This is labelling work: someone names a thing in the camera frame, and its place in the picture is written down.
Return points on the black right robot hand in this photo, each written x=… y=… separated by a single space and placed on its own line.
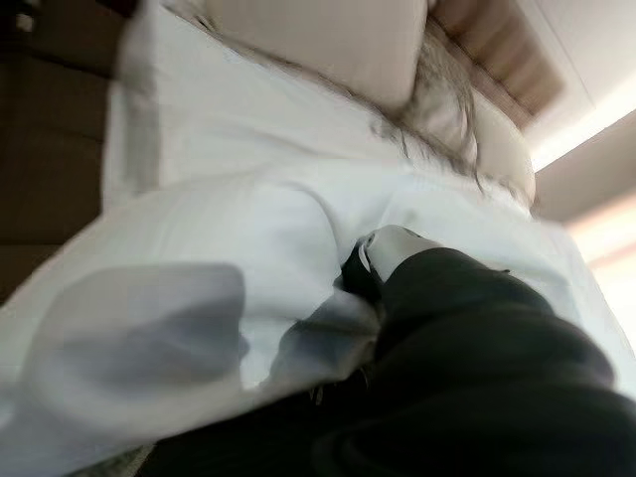
x=472 y=372

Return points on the white duvet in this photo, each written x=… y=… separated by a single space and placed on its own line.
x=199 y=248

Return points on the white fitted bed sheet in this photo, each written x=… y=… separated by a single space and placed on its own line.
x=238 y=114

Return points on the small beige pillow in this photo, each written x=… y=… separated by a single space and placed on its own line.
x=507 y=149

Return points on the woven fringed grey cushion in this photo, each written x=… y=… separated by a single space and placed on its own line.
x=442 y=109

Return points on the large beige pillow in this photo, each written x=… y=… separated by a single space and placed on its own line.
x=328 y=40

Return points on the brown tufted bed frame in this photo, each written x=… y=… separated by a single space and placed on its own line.
x=507 y=59

